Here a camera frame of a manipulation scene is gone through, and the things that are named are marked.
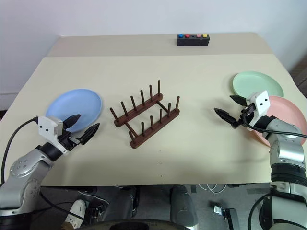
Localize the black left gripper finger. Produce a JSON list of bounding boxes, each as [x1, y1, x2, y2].
[[63, 114, 82, 130], [78, 123, 100, 145]]

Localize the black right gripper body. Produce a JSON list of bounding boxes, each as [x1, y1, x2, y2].
[[234, 103, 256, 128]]

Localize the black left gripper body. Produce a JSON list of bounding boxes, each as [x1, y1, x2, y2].
[[57, 129, 83, 151]]

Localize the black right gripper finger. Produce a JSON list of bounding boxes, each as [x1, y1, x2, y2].
[[229, 94, 247, 106], [213, 107, 241, 125]]

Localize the blue plate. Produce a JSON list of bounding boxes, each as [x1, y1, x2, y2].
[[45, 89, 103, 134]]

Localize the green plate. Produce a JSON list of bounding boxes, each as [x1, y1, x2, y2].
[[232, 70, 284, 100]]

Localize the pink plate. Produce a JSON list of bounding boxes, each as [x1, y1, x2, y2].
[[248, 95, 307, 147]]

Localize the brown wooden dish rack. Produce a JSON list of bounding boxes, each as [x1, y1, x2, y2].
[[109, 80, 181, 150]]

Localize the white shoe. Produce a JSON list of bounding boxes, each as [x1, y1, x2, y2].
[[65, 198, 87, 226]]

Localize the black box with coloured buttons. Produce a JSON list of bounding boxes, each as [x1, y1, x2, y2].
[[176, 34, 211, 47]]

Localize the dark rounded shape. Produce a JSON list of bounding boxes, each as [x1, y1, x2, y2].
[[111, 186, 140, 219]]

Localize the grey rounded shape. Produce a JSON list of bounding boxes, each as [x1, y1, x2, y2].
[[169, 185, 198, 227]]

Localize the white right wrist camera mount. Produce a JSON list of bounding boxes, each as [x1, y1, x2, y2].
[[246, 90, 270, 127]]

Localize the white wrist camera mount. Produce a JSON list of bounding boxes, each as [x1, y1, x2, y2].
[[246, 90, 270, 127], [37, 115, 69, 153]]

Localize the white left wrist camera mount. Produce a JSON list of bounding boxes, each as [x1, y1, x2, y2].
[[37, 115, 69, 153]]

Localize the white cable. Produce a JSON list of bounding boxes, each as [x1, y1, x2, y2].
[[198, 184, 227, 194]]

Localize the black metal bracket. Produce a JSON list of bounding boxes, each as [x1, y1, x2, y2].
[[211, 201, 237, 230]]

